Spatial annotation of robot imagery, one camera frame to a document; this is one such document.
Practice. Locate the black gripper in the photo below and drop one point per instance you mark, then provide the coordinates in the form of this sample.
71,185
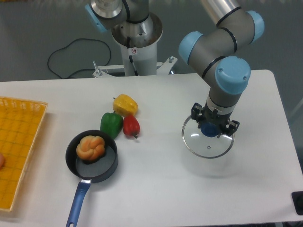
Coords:
204,116

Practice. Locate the glass pot lid blue knob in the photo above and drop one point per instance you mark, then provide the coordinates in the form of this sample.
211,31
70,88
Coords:
203,146

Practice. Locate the dark pot blue handle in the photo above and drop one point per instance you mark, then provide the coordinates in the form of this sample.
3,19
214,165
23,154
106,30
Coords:
89,172

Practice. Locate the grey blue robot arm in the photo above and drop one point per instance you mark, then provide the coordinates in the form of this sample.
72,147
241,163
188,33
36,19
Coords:
211,56

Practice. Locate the red bell pepper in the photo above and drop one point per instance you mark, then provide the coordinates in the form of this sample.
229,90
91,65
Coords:
131,126

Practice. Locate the yellow bell pepper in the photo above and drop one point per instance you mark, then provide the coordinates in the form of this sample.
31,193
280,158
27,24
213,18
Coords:
124,105

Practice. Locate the green bell pepper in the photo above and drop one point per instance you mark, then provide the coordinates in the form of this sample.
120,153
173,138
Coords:
111,124

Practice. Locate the black device at table edge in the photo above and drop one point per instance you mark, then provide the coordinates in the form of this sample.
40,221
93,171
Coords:
297,198

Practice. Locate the knotted bread roll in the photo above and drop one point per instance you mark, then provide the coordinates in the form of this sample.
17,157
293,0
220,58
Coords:
91,148

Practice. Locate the yellow plastic basket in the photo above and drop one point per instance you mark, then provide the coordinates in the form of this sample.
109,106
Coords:
20,121

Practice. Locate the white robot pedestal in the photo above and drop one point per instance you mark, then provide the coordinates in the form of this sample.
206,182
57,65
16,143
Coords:
138,45

